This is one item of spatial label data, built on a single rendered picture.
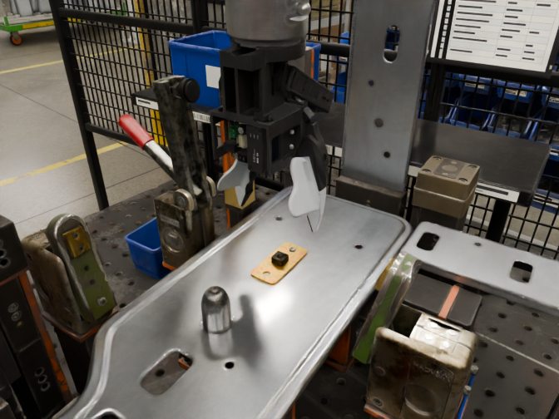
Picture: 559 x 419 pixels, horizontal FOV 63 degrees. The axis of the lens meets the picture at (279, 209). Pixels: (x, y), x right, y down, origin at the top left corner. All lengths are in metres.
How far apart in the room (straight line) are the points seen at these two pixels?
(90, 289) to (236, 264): 0.18
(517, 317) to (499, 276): 0.43
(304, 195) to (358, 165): 0.32
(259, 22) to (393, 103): 0.36
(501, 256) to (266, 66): 0.41
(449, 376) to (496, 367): 0.49
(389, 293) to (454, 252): 0.24
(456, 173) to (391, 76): 0.17
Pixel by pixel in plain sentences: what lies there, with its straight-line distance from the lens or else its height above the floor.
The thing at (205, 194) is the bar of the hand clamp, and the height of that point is 1.06.
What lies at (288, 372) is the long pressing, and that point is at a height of 1.00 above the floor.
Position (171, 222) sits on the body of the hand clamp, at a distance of 0.66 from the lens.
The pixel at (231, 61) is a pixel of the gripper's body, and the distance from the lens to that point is 0.42.
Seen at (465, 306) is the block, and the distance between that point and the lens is 0.61.
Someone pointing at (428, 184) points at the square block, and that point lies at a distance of 0.72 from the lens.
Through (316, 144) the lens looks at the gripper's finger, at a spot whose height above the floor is 1.18.
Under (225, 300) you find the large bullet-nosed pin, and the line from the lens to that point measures 0.49.
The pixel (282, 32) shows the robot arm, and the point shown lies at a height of 1.29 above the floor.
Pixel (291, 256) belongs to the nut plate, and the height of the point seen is 1.00.
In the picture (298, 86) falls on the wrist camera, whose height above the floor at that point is 1.24.
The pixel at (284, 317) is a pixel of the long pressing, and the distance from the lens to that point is 0.52.
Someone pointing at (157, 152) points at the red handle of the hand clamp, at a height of 1.11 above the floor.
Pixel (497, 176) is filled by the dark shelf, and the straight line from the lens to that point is 0.82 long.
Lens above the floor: 1.37
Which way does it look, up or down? 31 degrees down
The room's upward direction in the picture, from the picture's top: straight up
